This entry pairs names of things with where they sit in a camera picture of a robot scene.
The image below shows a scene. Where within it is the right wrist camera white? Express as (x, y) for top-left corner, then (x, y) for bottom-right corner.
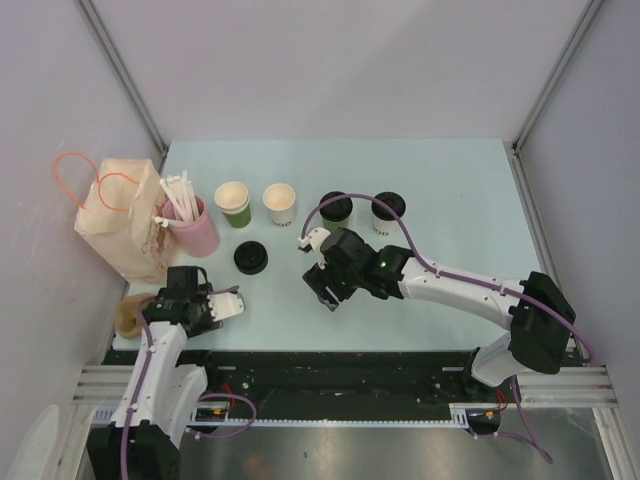
(298, 227), (331, 253)

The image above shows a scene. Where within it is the white paper cup stack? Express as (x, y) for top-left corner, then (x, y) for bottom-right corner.
(263, 183), (296, 228)

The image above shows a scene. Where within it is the white slotted cable duct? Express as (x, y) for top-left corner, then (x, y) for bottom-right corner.
(92, 403), (471, 429)

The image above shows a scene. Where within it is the green paper cup stack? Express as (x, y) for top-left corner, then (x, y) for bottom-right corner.
(214, 181), (251, 228)

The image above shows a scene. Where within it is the bundle of white stirrers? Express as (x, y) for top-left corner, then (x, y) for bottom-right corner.
(160, 170), (200, 223)

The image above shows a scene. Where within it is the paper bag with orange handles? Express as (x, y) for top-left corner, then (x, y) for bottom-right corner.
(53, 152), (177, 284)

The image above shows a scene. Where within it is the stack of black lids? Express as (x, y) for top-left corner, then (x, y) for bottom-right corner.
(233, 241), (268, 275)

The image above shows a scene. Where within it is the brown pulp cup carrier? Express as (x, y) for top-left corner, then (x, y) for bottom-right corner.
(114, 292), (154, 340)

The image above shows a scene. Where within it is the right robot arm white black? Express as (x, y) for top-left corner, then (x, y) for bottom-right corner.
(298, 228), (575, 401)

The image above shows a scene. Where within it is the aluminium rail frame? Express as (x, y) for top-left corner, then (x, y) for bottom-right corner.
(72, 365), (618, 408)

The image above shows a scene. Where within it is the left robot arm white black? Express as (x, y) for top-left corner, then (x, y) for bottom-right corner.
(87, 266), (221, 479)

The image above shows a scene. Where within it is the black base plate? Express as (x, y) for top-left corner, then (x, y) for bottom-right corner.
(102, 349), (584, 421)

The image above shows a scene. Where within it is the pink holder cup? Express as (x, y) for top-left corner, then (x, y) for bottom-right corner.
(162, 196), (221, 258)

